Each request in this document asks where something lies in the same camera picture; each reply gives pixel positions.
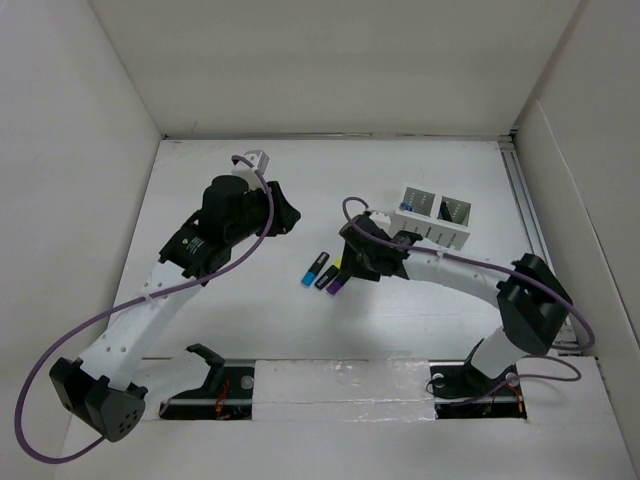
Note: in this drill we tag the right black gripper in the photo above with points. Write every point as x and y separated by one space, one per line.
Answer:
350 264

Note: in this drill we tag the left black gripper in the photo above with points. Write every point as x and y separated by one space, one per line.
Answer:
284 215

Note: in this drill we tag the yellow cap highlighter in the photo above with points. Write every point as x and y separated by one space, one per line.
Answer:
329 275

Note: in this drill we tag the purple cap highlighter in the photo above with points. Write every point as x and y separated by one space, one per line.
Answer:
335 287

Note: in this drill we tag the blue cap highlighter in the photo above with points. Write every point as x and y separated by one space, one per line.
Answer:
315 268

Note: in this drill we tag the green cap highlighter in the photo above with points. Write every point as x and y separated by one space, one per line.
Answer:
444 213

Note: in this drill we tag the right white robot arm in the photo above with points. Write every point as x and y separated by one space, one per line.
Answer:
531 302

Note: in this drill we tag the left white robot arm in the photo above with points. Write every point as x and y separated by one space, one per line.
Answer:
104 387

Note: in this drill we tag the white two-slot organizer box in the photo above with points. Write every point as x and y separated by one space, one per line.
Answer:
424 219

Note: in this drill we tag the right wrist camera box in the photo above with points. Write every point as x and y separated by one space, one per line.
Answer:
381 219

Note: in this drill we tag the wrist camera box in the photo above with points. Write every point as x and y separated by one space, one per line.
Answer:
246 165
381 219

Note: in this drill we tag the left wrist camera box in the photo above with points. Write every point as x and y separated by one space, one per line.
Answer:
246 165

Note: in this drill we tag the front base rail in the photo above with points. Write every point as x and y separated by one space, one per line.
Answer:
396 391

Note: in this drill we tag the aluminium rail right side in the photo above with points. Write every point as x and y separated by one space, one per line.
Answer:
566 337

